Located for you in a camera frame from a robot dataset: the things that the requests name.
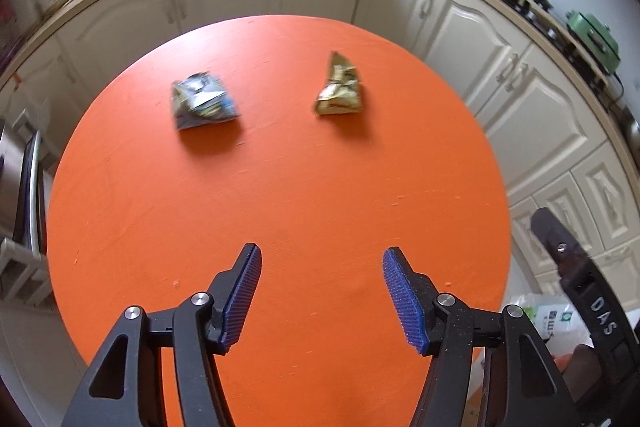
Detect silver snack wrapper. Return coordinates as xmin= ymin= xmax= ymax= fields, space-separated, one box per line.
xmin=171 ymin=72 xmax=241 ymax=131

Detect green electric cooking pot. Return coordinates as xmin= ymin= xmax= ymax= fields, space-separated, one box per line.
xmin=566 ymin=9 xmax=621 ymax=76

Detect purple dish rack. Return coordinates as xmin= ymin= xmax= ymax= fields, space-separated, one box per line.
xmin=0 ymin=2 xmax=26 ymax=58

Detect cream kitchen cabinets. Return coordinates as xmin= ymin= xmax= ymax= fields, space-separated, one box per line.
xmin=0 ymin=0 xmax=640 ymax=293

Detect person's right forearm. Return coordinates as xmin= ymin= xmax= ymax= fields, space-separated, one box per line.
xmin=564 ymin=344 xmax=608 ymax=405

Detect black gas stove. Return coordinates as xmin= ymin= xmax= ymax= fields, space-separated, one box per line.
xmin=457 ymin=0 xmax=608 ymax=90

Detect white shelf rack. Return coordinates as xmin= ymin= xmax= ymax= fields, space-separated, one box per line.
xmin=0 ymin=107 xmax=66 ymax=308

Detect white green rice bag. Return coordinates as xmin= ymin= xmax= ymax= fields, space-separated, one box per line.
xmin=510 ymin=292 xmax=591 ymax=358

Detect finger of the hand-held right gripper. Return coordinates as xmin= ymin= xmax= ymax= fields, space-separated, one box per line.
xmin=530 ymin=207 xmax=596 ymax=281

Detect gold snack wrapper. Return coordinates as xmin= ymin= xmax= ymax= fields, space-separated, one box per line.
xmin=314 ymin=52 xmax=365 ymax=118

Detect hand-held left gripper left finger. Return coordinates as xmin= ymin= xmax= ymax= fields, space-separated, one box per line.
xmin=60 ymin=242 xmax=263 ymax=427

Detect stainless steel oven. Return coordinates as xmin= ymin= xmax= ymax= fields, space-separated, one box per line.
xmin=0 ymin=119 xmax=46 ymax=255

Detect steel frying pan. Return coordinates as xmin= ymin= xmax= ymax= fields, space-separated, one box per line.
xmin=620 ymin=104 xmax=640 ymax=142

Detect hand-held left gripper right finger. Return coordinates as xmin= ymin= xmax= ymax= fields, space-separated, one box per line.
xmin=382 ymin=247 xmax=583 ymax=427

